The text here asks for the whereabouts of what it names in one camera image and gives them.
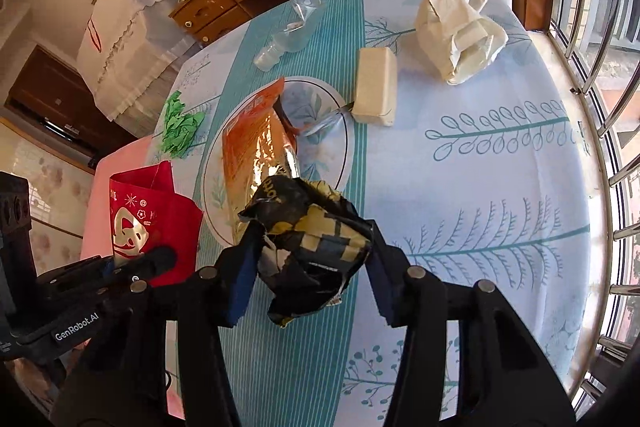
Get red paper bag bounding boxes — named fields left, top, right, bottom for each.
left=110, top=160, right=203, bottom=286

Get green paper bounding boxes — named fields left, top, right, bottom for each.
left=160, top=91, right=205, bottom=158

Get orange foil snack bag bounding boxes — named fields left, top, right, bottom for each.
left=220, top=77, right=354, bottom=228

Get black yellow snack bag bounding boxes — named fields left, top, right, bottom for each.
left=239, top=174, right=373, bottom=327

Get clear plastic bottle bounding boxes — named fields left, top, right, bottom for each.
left=253, top=0, right=326, bottom=72

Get beige rectangular box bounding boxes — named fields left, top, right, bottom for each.
left=352, top=48, right=398, bottom=127

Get white paper bag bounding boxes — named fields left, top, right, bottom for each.
left=414, top=0, right=508, bottom=86

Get dark wooden door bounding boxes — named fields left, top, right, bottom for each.
left=6, top=46, right=136, bottom=162

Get white lace cloth covered furniture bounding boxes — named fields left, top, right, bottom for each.
left=76, top=0, right=195, bottom=120

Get teal white patterned tablecloth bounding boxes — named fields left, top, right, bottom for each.
left=172, top=0, right=590, bottom=426

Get metal window bars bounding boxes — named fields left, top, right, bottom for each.
left=550, top=0, right=639, bottom=414

